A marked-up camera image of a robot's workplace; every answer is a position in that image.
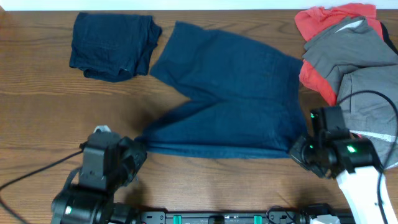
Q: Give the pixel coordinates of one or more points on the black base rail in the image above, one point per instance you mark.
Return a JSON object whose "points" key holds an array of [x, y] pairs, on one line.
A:
{"points": [[316, 213]]}

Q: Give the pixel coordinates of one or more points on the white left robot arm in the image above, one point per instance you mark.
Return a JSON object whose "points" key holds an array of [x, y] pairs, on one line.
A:
{"points": [[109, 162]]}

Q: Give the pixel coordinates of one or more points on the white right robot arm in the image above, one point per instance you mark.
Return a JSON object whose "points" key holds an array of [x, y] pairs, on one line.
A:
{"points": [[333, 153]]}

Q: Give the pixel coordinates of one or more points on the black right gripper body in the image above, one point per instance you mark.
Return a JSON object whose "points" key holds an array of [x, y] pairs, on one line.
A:
{"points": [[307, 153]]}

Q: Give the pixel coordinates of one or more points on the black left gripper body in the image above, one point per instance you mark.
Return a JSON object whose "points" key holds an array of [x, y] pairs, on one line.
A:
{"points": [[128, 158]]}

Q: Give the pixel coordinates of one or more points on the grey shorts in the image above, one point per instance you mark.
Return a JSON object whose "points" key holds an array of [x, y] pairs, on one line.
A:
{"points": [[358, 64]]}

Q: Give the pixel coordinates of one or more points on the red orange shirt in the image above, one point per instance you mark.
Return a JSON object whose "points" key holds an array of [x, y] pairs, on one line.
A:
{"points": [[315, 20]]}

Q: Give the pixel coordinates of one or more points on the folded navy blue garment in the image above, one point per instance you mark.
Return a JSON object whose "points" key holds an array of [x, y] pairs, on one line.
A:
{"points": [[113, 47]]}

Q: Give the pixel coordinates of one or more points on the navy blue shorts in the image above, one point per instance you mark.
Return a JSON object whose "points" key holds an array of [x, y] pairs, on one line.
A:
{"points": [[242, 95]]}

